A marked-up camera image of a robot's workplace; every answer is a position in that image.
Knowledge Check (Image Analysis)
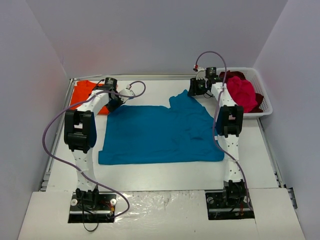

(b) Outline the pink magenta t shirt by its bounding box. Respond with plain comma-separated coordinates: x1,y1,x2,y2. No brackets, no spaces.
226,76,258,113

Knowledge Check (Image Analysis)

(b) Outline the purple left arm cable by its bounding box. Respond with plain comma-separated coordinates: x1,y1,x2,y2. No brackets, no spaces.
41,81,147,218

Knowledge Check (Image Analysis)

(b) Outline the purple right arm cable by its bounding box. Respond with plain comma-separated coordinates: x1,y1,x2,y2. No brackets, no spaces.
194,51,253,211

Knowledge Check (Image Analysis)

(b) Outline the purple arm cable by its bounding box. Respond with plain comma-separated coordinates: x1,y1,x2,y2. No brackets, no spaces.
41,81,147,218
194,51,253,211

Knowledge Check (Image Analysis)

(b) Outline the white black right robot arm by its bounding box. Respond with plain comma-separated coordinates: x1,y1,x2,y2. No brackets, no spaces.
188,65,247,207

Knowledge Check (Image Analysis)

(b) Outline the folded orange t shirt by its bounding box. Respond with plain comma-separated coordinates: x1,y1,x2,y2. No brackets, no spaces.
70,80,96,105

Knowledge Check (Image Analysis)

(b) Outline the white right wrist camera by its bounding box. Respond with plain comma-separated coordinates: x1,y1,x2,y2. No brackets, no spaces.
193,64,206,80

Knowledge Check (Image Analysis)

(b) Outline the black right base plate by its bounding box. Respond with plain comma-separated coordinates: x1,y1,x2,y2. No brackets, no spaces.
205,190,255,221

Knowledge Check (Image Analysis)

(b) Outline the white plastic laundry basket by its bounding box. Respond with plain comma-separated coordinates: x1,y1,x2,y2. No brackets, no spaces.
211,67,273,119

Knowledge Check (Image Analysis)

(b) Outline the white front cover board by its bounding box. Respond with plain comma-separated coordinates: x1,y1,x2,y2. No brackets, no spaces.
19,188,304,240

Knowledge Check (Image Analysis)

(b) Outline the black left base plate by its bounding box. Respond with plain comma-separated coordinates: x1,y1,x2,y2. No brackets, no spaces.
68,192,117,224

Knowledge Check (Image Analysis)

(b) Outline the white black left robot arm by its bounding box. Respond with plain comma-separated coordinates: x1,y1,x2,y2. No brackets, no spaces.
64,77,127,209

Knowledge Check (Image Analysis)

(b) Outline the teal blue t shirt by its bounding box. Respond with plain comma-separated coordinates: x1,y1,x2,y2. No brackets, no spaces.
98,90,224,166

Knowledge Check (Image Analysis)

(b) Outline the dark maroon t shirt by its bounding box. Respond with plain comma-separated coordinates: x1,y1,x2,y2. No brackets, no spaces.
225,70,264,113

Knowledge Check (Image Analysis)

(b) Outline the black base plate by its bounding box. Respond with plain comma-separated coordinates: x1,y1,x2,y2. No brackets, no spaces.
205,190,255,221
68,192,117,224

